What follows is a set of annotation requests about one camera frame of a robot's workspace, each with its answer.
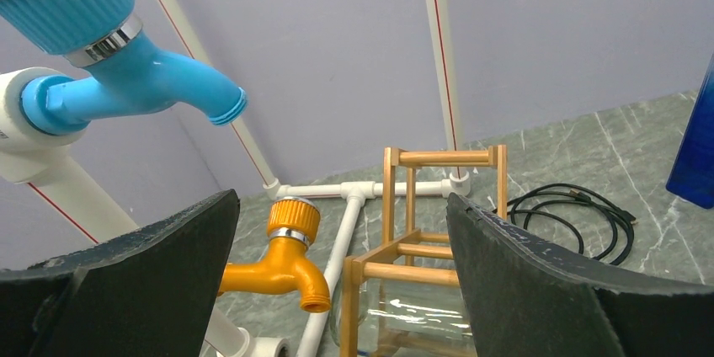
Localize orange plastic faucet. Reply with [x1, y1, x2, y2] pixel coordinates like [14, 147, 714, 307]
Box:
[218, 196, 331, 313]

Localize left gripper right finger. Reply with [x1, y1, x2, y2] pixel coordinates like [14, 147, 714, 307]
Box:
[446, 194, 713, 356]

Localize clear glass bottle in rack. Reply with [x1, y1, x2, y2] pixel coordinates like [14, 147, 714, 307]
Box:
[357, 279, 477, 356]

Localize wooden wine rack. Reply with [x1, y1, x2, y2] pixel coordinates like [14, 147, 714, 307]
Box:
[339, 144, 508, 356]

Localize black coiled cable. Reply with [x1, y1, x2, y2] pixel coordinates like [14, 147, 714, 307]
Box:
[493, 184, 638, 266]

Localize blue plastic faucet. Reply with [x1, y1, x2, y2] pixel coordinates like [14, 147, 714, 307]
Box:
[1, 0, 248, 136]

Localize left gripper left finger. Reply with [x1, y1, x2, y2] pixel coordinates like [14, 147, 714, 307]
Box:
[1, 189, 240, 356]

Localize tall blue square bottle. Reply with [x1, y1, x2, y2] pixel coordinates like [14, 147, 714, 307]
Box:
[665, 58, 713, 209]

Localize white PVC pipe frame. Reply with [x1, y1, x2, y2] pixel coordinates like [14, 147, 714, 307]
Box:
[0, 0, 473, 357]

